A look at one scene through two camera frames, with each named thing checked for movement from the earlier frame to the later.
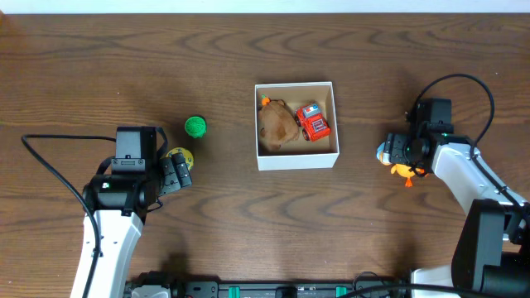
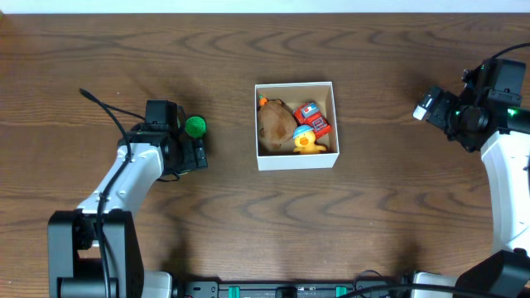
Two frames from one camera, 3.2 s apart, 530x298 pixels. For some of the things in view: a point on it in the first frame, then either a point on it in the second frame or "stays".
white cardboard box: x=301 y=154 stays
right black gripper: x=393 y=149 → x=440 y=114
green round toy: x=195 y=126 stays
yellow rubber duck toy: x=402 y=170 → x=304 y=139
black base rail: x=215 y=289 stays
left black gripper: x=176 y=170 → x=197 y=151
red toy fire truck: x=311 y=120 stays
